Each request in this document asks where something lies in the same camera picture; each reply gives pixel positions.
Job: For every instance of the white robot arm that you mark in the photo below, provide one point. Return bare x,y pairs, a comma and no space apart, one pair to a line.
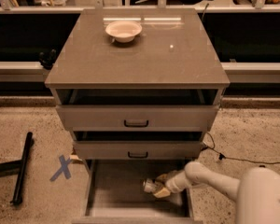
256,194

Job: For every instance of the white bowl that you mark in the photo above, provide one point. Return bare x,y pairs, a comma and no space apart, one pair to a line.
123,31

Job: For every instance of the silver green 7up can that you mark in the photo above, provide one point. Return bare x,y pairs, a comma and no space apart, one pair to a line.
149,186

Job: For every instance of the blue tape cross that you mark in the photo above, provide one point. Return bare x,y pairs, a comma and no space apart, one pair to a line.
63,170

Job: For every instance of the grey drawer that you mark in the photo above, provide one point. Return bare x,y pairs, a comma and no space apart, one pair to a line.
115,195
156,118
138,145

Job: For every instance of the black clamp on rail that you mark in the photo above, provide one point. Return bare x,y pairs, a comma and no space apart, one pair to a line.
47,60

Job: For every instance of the bottom grey drawer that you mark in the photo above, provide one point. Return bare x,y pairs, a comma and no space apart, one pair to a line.
115,195

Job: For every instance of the black stand left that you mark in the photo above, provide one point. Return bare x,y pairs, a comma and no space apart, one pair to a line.
18,168

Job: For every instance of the top grey drawer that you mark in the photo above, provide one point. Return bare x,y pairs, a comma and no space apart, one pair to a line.
156,118

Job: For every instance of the grey drawer cabinet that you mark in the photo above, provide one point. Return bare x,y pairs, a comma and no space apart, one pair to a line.
171,62

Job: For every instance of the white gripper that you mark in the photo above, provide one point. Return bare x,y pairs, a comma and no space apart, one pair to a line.
172,184

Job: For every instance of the middle grey drawer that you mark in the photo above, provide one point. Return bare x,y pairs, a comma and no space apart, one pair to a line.
138,145

